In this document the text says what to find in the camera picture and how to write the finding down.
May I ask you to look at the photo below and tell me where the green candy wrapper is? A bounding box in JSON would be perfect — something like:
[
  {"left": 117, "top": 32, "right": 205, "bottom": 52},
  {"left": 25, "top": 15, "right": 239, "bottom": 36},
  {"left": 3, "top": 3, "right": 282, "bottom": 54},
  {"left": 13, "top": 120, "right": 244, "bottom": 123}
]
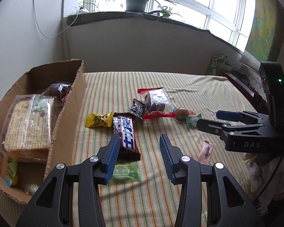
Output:
[{"left": 110, "top": 162, "right": 141, "bottom": 182}]

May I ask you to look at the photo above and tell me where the small black snack packet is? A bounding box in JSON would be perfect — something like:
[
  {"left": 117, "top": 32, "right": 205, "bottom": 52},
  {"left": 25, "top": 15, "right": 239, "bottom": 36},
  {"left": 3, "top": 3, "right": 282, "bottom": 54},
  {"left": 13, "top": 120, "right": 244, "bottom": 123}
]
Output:
[{"left": 129, "top": 98, "right": 146, "bottom": 120}]

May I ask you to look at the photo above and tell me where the white cable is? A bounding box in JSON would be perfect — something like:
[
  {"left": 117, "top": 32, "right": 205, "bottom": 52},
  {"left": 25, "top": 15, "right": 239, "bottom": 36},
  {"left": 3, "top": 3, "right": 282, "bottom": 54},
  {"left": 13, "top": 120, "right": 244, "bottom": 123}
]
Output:
[{"left": 32, "top": 0, "right": 86, "bottom": 39}]

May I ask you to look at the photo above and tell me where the yellow green wall map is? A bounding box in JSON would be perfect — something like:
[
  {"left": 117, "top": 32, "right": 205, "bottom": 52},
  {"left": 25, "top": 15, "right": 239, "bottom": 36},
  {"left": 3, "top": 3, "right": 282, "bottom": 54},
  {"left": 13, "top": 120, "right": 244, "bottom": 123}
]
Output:
[{"left": 245, "top": 0, "right": 284, "bottom": 61}]

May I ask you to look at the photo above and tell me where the green tissue box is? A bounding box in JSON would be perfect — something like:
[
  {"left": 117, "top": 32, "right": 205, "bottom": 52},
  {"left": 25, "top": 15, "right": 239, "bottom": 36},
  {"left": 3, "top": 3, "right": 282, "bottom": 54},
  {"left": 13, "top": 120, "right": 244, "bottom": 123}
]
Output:
[{"left": 205, "top": 53, "right": 232, "bottom": 76}]

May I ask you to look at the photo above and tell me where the white lace cloth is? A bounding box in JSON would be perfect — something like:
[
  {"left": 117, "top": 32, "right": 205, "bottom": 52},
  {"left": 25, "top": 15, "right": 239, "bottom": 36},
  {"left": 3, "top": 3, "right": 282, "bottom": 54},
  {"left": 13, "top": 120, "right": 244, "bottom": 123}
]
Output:
[{"left": 239, "top": 50, "right": 267, "bottom": 101}]

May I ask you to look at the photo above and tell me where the green white jelly packet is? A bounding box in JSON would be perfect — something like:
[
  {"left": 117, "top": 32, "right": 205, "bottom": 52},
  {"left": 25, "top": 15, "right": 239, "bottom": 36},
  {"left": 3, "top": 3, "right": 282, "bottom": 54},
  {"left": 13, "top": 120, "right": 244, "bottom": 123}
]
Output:
[{"left": 186, "top": 113, "right": 202, "bottom": 129}]

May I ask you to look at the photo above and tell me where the pink candy wrapper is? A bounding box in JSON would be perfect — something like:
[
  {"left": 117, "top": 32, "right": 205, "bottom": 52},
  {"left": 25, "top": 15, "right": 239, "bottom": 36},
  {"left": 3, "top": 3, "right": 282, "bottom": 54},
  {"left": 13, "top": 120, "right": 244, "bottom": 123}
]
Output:
[{"left": 197, "top": 140, "right": 214, "bottom": 165}]

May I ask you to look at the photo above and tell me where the snickers bar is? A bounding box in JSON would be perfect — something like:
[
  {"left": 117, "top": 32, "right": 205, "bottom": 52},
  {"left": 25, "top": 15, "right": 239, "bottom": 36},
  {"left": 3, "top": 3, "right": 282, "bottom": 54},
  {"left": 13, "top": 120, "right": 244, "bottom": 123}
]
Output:
[{"left": 112, "top": 113, "right": 141, "bottom": 161}]

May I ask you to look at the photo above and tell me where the sliced bread loaf bag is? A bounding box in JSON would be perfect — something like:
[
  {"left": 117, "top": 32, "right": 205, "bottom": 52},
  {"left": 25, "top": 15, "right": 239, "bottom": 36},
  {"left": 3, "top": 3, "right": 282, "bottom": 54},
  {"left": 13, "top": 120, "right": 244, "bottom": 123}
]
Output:
[{"left": 0, "top": 94, "right": 56, "bottom": 163}]

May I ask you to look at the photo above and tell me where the red chocolate cake packet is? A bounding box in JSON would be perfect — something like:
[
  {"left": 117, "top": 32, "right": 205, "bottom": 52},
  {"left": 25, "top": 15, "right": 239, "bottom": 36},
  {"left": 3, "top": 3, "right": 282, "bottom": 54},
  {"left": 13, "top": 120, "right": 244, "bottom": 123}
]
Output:
[{"left": 137, "top": 87, "right": 175, "bottom": 120}]

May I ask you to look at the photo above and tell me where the striped tablecloth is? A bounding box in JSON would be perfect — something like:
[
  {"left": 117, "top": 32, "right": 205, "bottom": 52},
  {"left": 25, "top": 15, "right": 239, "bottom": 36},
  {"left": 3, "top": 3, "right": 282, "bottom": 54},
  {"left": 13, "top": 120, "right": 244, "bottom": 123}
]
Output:
[{"left": 0, "top": 72, "right": 259, "bottom": 227}]

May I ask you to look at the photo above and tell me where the brown round snack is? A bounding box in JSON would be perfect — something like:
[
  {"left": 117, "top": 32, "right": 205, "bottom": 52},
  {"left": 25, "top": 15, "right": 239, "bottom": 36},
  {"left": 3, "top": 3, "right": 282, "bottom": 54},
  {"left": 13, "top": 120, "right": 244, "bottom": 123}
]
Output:
[{"left": 173, "top": 107, "right": 195, "bottom": 123}]

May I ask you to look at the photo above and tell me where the small spider plant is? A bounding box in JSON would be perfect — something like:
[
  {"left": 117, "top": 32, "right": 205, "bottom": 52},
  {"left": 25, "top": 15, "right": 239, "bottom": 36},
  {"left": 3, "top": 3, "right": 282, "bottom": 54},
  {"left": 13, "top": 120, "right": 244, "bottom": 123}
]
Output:
[{"left": 146, "top": 0, "right": 181, "bottom": 24}]

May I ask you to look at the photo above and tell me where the brown cardboard box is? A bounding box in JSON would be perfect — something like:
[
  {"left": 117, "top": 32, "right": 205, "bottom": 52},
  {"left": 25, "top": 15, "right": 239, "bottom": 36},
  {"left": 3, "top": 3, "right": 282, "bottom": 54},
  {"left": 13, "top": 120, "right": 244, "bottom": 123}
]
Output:
[{"left": 0, "top": 59, "right": 86, "bottom": 204}]

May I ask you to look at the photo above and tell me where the green yellow jelly cup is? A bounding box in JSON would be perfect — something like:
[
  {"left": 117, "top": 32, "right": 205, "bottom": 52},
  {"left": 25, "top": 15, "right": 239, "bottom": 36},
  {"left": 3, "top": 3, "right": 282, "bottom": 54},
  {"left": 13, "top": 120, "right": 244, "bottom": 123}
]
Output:
[{"left": 3, "top": 158, "right": 18, "bottom": 187}]

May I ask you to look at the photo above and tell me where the yellow candy packet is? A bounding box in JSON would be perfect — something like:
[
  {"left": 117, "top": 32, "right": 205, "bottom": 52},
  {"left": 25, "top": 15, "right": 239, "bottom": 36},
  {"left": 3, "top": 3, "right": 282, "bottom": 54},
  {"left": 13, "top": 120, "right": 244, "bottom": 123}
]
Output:
[{"left": 85, "top": 112, "right": 114, "bottom": 128}]

